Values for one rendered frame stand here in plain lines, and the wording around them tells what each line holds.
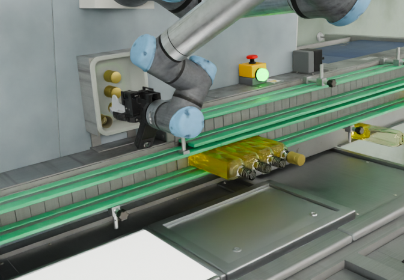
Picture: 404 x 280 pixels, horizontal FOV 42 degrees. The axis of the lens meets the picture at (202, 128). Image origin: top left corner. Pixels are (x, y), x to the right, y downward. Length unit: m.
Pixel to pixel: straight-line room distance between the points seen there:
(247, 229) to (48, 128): 0.61
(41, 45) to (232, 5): 0.62
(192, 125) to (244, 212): 0.41
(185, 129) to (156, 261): 0.33
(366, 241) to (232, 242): 0.34
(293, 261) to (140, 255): 0.37
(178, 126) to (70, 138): 0.45
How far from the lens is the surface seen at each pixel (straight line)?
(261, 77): 1.81
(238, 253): 1.32
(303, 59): 2.02
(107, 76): 1.53
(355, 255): 1.37
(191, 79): 1.21
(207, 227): 1.45
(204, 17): 1.09
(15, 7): 1.47
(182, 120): 1.19
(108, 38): 1.57
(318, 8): 1.10
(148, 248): 1.37
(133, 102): 1.37
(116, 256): 1.35
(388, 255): 1.42
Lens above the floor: 2.14
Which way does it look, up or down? 50 degrees down
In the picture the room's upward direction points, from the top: 107 degrees clockwise
